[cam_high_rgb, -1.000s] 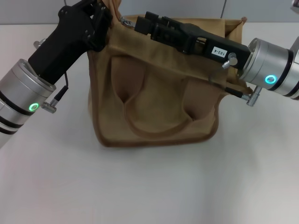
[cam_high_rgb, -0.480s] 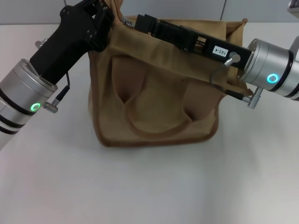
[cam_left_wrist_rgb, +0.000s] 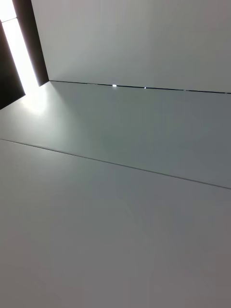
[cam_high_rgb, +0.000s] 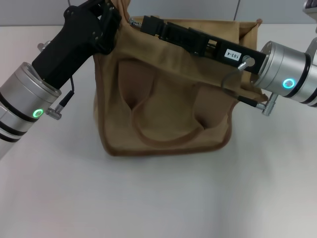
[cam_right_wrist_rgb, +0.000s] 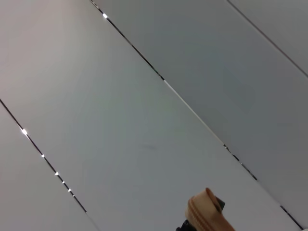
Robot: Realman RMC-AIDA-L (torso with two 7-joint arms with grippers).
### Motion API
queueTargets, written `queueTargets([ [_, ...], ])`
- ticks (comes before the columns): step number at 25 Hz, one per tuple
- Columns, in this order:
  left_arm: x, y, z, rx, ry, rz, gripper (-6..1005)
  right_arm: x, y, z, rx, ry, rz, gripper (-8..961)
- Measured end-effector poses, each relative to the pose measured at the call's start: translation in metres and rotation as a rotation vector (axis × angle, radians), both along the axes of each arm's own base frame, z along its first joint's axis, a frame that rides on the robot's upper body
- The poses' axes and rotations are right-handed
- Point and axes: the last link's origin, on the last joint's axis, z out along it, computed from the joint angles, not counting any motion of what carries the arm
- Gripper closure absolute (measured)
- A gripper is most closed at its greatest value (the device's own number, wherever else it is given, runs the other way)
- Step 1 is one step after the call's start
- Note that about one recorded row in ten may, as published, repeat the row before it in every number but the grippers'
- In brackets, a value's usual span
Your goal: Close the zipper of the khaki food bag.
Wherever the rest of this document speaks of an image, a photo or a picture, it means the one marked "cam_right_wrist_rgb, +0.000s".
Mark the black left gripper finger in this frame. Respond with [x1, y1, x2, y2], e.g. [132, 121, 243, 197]
[175, 218, 193, 231]
[215, 196, 226, 213]

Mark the khaki fabric food bag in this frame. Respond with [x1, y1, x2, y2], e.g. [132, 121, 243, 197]
[184, 187, 238, 231]

